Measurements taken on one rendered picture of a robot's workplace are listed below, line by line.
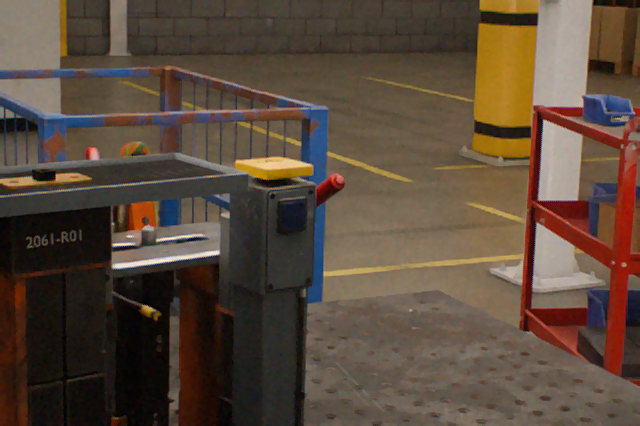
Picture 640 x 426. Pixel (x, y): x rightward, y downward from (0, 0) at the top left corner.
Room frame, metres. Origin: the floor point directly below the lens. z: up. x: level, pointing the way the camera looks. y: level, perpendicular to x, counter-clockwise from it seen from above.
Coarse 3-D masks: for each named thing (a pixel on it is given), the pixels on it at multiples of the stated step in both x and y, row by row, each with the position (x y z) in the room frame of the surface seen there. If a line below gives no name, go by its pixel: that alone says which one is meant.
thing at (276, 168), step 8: (240, 160) 1.34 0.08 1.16; (248, 160) 1.34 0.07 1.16; (256, 160) 1.35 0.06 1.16; (264, 160) 1.35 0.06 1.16; (272, 160) 1.35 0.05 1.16; (280, 160) 1.35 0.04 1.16; (288, 160) 1.35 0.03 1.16; (240, 168) 1.33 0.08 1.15; (248, 168) 1.32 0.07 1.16; (256, 168) 1.31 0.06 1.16; (264, 168) 1.30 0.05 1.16; (272, 168) 1.30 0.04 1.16; (280, 168) 1.31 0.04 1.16; (288, 168) 1.31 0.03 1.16; (296, 168) 1.32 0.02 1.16; (304, 168) 1.32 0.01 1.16; (312, 168) 1.33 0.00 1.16; (256, 176) 1.31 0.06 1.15; (264, 176) 1.30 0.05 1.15; (272, 176) 1.30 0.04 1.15; (280, 176) 1.30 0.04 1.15; (288, 176) 1.31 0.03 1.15; (296, 176) 1.32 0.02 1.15; (304, 176) 1.32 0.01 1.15
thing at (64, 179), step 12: (36, 168) 1.19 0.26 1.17; (48, 168) 1.19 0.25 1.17; (0, 180) 1.17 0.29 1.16; (12, 180) 1.18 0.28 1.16; (24, 180) 1.18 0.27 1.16; (36, 180) 1.18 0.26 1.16; (48, 180) 1.18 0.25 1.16; (60, 180) 1.18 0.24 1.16; (72, 180) 1.18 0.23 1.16; (84, 180) 1.19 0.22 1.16
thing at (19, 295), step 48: (0, 240) 1.14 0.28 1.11; (48, 240) 1.14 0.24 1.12; (96, 240) 1.17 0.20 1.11; (0, 288) 1.15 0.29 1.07; (48, 288) 1.14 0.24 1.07; (96, 288) 1.17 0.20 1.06; (0, 336) 1.15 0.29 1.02; (48, 336) 1.14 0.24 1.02; (96, 336) 1.17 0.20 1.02; (0, 384) 1.15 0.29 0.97; (48, 384) 1.14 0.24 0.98; (96, 384) 1.17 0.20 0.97
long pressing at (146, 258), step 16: (192, 224) 1.75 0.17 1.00; (208, 224) 1.75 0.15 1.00; (112, 240) 1.64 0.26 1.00; (128, 240) 1.64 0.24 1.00; (160, 240) 1.66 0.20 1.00; (208, 240) 1.66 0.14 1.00; (128, 256) 1.56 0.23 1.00; (144, 256) 1.56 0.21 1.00; (160, 256) 1.55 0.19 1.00; (176, 256) 1.55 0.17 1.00; (192, 256) 1.56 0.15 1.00; (208, 256) 1.57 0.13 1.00; (128, 272) 1.50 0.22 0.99; (144, 272) 1.52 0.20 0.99
